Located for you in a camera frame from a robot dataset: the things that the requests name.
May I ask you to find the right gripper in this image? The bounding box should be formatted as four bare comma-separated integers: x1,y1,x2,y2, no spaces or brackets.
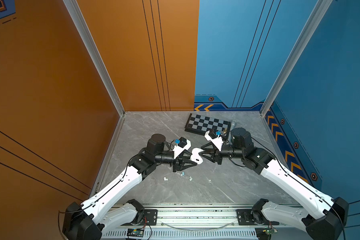
198,141,245,165

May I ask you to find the white earbud case front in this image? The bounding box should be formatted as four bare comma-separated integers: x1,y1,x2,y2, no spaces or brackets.
190,148,204,165

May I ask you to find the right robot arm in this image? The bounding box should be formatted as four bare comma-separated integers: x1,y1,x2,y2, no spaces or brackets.
200,128,349,240

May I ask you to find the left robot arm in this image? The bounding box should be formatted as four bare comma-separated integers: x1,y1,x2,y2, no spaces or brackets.
58,134,203,240

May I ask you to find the black white chessboard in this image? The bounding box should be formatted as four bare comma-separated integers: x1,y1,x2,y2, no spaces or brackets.
185,114,231,135

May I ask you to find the grey microphone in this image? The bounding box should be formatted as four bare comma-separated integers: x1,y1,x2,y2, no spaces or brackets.
227,121,237,144

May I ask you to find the green circuit board left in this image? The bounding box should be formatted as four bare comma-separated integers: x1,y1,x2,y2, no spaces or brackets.
127,229,145,239

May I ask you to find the green circuit board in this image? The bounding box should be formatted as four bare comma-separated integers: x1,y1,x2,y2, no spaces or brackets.
263,228,278,235
127,229,145,239

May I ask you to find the green circuit board right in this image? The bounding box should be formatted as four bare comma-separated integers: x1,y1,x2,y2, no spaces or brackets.
263,228,278,235

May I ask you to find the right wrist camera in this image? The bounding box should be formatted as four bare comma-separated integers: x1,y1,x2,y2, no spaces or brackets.
205,129,225,151

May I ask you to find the aluminium front rail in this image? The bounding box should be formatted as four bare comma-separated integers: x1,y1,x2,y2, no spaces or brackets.
86,203,322,230

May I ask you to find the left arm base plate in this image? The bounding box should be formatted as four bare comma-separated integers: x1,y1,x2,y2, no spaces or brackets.
116,210,158,226

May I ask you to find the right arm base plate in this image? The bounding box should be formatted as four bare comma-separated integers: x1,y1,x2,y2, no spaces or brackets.
236,209,280,226

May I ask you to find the right aluminium corner post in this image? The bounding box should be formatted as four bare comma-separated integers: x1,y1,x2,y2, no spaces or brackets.
260,0,333,117

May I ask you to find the aluminium corner post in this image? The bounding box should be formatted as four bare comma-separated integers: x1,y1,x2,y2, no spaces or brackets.
260,0,333,117
63,0,125,117

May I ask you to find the left aluminium corner post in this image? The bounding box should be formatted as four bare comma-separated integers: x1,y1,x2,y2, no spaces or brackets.
63,0,125,117

